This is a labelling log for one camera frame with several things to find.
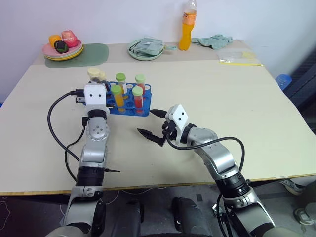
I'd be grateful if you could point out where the blue water jug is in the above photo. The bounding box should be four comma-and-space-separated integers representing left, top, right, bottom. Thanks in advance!
275, 73, 294, 90

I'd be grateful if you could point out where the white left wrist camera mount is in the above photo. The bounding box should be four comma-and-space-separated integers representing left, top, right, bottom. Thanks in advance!
83, 83, 108, 110

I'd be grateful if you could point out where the grey sneaker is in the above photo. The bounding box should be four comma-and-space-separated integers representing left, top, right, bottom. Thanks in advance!
279, 179, 306, 196
293, 206, 316, 226

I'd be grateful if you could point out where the pale green folded pouch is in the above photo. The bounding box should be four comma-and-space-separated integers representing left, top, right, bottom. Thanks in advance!
134, 36, 164, 56

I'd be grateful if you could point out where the green-capped red test tube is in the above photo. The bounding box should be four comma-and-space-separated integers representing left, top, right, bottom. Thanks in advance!
134, 74, 148, 92
132, 86, 145, 115

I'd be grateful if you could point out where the pink plate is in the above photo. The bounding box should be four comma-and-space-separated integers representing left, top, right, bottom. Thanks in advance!
41, 41, 82, 57

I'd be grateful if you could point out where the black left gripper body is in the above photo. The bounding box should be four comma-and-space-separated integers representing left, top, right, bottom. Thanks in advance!
75, 92, 116, 110

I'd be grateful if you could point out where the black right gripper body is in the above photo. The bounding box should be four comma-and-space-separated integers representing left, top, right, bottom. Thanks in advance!
161, 118, 177, 143

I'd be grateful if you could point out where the dark rounded robot leg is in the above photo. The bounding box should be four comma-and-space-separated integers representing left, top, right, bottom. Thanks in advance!
171, 197, 214, 237

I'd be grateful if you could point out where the black ribbed case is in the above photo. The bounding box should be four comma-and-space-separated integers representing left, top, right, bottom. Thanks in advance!
283, 48, 316, 113

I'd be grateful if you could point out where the clear plastic bag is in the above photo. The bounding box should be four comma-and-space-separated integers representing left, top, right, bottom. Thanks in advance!
217, 48, 255, 63

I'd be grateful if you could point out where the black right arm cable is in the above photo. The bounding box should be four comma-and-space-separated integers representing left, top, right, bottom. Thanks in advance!
165, 136, 246, 174

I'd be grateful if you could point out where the orange soda bottle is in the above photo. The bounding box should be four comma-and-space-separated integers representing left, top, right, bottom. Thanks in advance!
178, 0, 199, 52

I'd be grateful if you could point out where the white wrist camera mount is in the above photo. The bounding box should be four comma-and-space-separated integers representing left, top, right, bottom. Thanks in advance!
83, 83, 108, 110
164, 104, 190, 145

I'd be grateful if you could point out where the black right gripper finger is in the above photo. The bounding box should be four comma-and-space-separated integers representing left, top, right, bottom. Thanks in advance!
150, 108, 168, 119
136, 127, 166, 147

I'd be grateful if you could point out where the pink toy apple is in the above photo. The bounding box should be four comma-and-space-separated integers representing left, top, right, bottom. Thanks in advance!
61, 29, 79, 48

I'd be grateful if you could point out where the stack of coloured plates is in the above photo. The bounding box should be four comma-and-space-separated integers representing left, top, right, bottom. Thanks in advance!
44, 45, 85, 62

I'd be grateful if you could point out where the green table mat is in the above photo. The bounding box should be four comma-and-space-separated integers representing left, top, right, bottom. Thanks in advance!
44, 43, 110, 69

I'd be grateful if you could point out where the green-capped yellow test tube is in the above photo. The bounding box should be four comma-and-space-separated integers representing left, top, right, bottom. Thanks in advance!
110, 84, 123, 112
115, 72, 127, 95

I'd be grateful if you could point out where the green towel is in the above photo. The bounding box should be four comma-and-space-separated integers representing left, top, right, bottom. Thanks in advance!
191, 34, 234, 50

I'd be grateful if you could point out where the pale green handled plate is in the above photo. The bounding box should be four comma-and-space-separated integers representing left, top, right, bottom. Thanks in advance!
127, 38, 177, 61

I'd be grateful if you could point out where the yellow plastic strip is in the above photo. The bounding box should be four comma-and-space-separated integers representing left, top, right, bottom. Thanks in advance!
219, 61, 264, 67

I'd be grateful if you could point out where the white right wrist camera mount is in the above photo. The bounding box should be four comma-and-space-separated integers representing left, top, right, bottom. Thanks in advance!
164, 104, 190, 145

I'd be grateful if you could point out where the orange toy pepper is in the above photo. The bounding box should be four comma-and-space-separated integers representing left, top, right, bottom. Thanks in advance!
48, 35, 63, 48

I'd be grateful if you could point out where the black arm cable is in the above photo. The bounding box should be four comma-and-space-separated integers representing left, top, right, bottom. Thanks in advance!
47, 89, 86, 183
165, 136, 246, 174

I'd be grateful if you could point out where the black and green toy fruit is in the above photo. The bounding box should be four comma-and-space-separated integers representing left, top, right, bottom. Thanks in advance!
54, 40, 69, 54

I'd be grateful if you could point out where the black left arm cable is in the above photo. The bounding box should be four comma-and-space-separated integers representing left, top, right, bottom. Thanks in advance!
47, 89, 86, 183

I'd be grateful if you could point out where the cream-capped test tube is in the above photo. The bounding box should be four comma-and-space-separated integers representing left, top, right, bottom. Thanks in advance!
87, 68, 100, 84

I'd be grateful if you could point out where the blue test tube rack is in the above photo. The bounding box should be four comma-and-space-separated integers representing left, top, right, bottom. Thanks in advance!
104, 81, 153, 117

